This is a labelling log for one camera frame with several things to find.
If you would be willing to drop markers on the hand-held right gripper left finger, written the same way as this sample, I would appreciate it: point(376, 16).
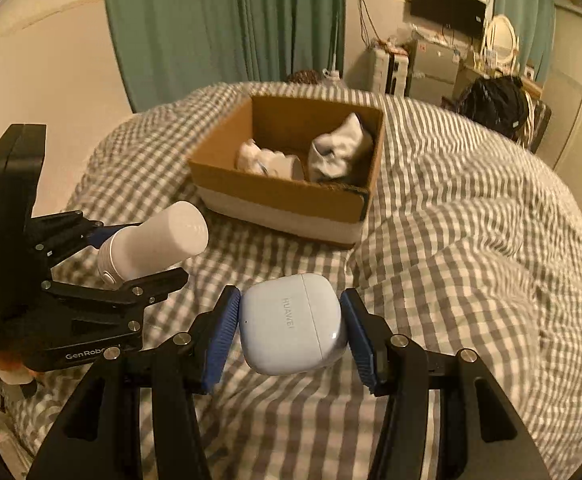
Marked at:
point(221, 330)

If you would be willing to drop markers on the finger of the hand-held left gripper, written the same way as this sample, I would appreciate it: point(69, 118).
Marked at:
point(103, 235)
point(146, 285)

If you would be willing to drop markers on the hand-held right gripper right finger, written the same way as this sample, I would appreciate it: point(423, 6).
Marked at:
point(361, 335)

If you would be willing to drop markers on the white bottle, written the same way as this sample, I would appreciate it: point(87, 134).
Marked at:
point(161, 240)

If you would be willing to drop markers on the light blue earbuds case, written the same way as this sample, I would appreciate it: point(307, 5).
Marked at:
point(291, 325)

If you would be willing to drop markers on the brown cardboard box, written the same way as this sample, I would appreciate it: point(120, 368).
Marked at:
point(271, 210)

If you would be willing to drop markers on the white sock blue print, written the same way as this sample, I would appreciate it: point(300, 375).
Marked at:
point(248, 157)

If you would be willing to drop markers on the person's left hand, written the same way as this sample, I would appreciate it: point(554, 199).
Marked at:
point(13, 367)

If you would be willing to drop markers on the checkered blanket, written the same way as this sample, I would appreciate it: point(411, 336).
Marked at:
point(446, 260)

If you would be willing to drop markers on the wide green curtain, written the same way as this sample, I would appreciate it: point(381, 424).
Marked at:
point(196, 25)

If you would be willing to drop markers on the patterned brown bag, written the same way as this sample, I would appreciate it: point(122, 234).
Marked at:
point(303, 78)

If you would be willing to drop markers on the clear water jug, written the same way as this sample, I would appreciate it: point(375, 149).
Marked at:
point(332, 79)

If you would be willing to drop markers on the white suitcase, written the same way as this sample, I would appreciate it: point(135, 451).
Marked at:
point(383, 70)

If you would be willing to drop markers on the brown suitcase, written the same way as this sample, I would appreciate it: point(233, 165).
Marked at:
point(538, 125)

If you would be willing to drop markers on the silver fridge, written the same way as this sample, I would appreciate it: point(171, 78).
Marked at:
point(433, 67)

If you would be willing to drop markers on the wooden dressing table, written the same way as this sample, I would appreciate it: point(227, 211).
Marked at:
point(471, 72)

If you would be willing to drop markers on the clear plastic bag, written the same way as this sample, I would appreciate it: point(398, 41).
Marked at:
point(393, 45)

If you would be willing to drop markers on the white louvred wardrobe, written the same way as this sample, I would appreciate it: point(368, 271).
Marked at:
point(581, 110)

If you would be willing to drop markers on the white oval mirror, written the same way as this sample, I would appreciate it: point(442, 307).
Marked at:
point(501, 35)

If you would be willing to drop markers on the narrow green curtain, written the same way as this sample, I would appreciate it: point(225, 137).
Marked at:
point(526, 0)

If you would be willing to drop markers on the black wall television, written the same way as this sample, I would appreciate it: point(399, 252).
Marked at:
point(446, 5)

